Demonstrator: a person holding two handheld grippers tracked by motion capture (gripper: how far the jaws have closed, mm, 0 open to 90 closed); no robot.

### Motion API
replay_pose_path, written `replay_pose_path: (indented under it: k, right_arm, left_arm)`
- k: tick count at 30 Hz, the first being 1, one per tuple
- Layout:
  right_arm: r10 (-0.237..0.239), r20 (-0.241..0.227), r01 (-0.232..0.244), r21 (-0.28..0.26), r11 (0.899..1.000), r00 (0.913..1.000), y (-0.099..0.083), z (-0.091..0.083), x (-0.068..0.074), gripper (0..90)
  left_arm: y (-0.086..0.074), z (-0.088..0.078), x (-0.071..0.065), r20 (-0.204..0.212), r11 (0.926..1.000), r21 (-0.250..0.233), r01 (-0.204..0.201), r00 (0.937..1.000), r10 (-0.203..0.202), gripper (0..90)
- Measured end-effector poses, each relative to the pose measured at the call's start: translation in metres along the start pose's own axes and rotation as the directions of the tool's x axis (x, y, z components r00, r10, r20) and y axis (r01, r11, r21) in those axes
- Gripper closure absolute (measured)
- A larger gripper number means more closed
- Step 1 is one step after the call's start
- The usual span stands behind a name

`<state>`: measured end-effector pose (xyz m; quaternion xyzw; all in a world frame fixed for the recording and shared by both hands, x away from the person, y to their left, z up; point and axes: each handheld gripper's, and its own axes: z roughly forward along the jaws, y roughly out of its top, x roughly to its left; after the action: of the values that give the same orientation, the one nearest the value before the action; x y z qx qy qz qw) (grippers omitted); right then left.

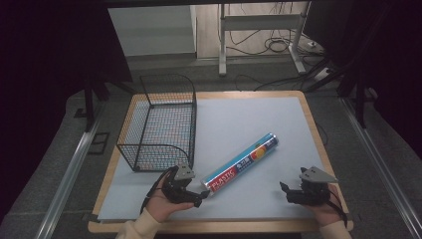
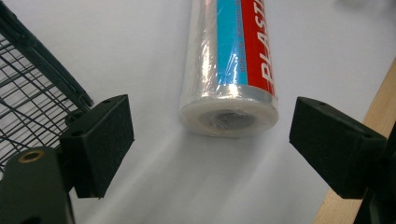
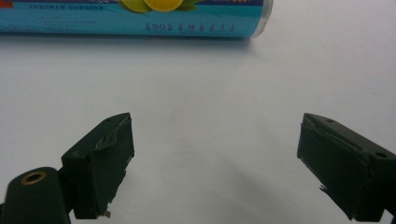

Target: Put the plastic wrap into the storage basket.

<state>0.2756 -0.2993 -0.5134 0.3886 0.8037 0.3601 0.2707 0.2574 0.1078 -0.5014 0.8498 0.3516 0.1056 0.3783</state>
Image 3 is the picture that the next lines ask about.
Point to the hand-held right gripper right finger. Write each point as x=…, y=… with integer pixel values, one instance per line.
x=345, y=168

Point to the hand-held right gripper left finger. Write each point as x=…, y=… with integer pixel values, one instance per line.
x=99, y=165

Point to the blue lemon-print cylindrical can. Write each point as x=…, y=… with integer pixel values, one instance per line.
x=130, y=18

